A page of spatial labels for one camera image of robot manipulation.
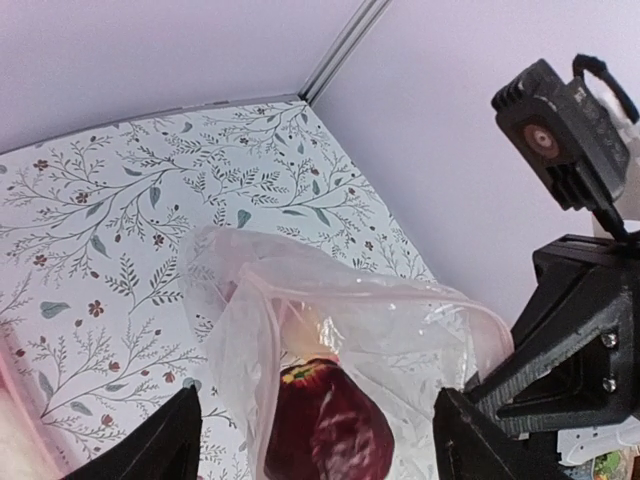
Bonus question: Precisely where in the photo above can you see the pink plastic basket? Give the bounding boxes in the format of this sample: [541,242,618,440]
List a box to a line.
[1,343,69,479]

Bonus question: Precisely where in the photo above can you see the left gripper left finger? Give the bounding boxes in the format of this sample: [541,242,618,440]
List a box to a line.
[65,386,201,480]

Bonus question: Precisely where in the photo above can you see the right aluminium post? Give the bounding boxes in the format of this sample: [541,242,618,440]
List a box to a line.
[297,0,392,106]

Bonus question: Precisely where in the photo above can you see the red apple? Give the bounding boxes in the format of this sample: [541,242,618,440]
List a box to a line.
[211,231,330,305]

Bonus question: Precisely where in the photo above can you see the dark red onion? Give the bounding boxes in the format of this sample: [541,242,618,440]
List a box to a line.
[264,358,395,479]

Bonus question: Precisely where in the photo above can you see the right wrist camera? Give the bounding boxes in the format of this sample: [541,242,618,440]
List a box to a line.
[491,54,639,242]

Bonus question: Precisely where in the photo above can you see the floral table mat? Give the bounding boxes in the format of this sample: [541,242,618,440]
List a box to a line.
[1,99,433,479]

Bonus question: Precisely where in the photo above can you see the yellow lemon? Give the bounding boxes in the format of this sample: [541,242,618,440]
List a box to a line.
[279,300,339,363]

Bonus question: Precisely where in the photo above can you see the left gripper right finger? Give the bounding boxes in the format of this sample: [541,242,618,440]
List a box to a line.
[433,388,568,480]

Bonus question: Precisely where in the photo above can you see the clear zip top bag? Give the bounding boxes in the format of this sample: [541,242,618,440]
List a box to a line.
[178,225,514,479]

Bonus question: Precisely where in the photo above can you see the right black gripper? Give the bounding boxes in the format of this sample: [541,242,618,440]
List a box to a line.
[464,235,639,436]

